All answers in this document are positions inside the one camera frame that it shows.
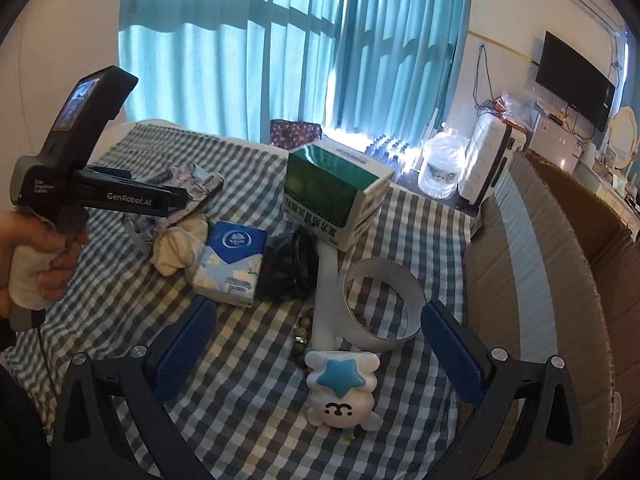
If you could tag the white plush toy blue star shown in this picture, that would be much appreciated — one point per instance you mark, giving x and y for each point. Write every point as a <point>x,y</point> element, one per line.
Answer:
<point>340,405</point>

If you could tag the blue white tissue pack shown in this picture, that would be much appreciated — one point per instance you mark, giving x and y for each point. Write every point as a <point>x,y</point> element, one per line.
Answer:
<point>230,260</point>

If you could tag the white tape roll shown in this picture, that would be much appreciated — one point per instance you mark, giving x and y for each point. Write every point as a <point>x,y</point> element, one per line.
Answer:
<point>380,270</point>

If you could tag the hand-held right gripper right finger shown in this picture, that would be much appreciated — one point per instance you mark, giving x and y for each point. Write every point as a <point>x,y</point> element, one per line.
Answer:
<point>452,352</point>

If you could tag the white suitcase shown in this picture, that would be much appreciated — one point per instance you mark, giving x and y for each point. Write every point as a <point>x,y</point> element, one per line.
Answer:
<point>482,160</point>

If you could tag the grey cloth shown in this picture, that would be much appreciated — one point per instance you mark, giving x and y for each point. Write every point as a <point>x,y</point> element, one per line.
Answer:
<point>200,185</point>

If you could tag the cardboard box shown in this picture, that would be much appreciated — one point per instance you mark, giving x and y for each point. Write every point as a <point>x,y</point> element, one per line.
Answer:
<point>550,260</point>

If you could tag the silver refrigerator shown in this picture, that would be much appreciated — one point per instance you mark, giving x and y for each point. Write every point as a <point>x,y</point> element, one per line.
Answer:
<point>555,145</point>

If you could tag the black plastic bag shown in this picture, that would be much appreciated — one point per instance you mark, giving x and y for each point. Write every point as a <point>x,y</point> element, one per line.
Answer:
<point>285,270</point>

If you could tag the person's left hand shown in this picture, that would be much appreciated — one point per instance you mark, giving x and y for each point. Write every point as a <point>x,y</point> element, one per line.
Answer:
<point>15,230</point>

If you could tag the teal curtain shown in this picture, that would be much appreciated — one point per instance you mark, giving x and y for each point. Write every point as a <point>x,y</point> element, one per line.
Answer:
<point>400,60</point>
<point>210,60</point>

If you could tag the green white medicine box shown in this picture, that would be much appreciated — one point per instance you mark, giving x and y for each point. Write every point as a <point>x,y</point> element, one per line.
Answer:
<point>325,185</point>

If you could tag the blue white checkered blanket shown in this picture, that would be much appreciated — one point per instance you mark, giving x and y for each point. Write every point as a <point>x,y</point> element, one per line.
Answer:
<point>240,360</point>

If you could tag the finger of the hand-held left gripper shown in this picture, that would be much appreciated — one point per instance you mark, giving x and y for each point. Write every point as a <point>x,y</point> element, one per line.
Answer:
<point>112,172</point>
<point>176,201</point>

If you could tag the polka dot bag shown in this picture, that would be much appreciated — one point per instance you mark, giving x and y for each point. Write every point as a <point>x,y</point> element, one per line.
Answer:
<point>295,135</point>

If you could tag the white dressing table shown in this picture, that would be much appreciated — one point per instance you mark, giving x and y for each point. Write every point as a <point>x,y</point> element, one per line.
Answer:
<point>610,195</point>

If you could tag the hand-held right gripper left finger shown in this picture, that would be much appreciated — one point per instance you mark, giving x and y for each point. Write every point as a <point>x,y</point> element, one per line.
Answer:
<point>185,350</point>

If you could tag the oval vanity mirror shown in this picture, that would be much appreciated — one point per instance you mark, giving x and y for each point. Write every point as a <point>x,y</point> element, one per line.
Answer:
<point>625,135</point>

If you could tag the pack of water bottles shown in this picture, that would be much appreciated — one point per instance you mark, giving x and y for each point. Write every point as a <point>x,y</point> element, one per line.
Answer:
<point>390,150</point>

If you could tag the white cylindrical bottle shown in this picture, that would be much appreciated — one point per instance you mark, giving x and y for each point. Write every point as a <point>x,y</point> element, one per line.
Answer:
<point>327,300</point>

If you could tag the large clear water jug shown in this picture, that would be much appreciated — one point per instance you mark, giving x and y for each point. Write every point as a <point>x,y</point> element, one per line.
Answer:
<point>442,165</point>

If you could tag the black television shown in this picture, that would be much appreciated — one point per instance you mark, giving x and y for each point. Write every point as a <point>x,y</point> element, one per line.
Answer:
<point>575,80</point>

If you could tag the clear plastic bags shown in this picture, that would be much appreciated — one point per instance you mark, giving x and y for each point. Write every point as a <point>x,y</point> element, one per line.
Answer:
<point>510,110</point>

